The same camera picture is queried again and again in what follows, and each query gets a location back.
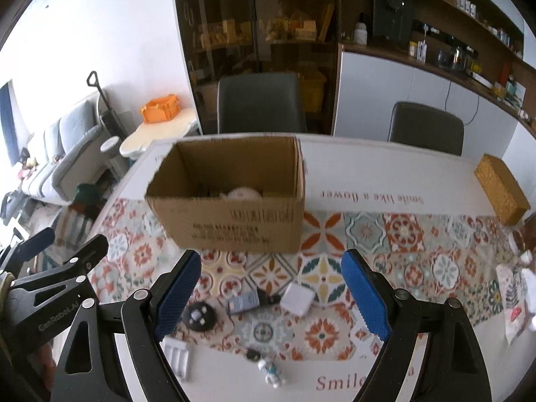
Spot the woven yellow tissue box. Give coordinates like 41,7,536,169
474,153,532,227

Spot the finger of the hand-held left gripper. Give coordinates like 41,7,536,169
0,228,56,277
8,233,110,289

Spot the printed white bag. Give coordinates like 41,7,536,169
496,262,536,346

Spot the black round device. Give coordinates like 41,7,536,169
185,301,216,332

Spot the dark glass cabinet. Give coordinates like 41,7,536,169
171,0,342,135

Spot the white sideboard cabinet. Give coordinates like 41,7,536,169
333,44,532,168

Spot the white cube charger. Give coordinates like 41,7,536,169
280,282,316,316

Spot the patterned floral tablecloth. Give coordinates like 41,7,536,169
88,134,536,402

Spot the blue grey small box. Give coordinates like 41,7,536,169
227,291,261,315

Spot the black water dispenser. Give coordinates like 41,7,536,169
372,0,414,49

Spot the cream small table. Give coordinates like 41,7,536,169
119,108,199,160

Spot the black power adapter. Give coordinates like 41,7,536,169
255,289,282,307

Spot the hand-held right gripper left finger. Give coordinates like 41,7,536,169
50,249,202,402

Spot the orange plastic crate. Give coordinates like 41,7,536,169
139,94,182,124

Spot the white round object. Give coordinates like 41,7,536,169
221,187,262,200

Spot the brown cardboard box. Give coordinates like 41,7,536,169
144,135,306,254

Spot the brown white jar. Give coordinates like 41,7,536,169
508,228,534,266

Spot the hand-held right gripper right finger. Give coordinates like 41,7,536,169
340,248,492,402

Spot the grey dining chair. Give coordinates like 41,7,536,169
217,72,308,135
387,101,465,156

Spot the grey sofa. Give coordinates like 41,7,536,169
17,92,105,206

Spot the yellow plastic crate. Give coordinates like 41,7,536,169
298,71,327,113

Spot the black upright vacuum cleaner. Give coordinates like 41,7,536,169
86,70,128,177

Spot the small white astronaut figure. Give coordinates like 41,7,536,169
257,359,286,389

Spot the glass kettle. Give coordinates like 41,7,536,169
446,44,470,72

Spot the white battery pack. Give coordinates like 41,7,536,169
162,338,192,378

